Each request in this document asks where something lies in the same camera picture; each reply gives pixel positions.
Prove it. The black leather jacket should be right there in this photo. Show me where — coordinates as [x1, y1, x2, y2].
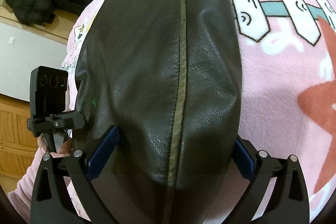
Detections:
[75, 0, 242, 223]

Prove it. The person left hand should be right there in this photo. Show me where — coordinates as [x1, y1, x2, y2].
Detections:
[37, 135, 72, 158]

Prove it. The wooden wardrobe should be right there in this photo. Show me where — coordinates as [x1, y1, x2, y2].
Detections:
[0, 94, 38, 180]

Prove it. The black camera box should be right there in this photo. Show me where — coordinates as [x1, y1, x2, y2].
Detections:
[30, 66, 68, 119]

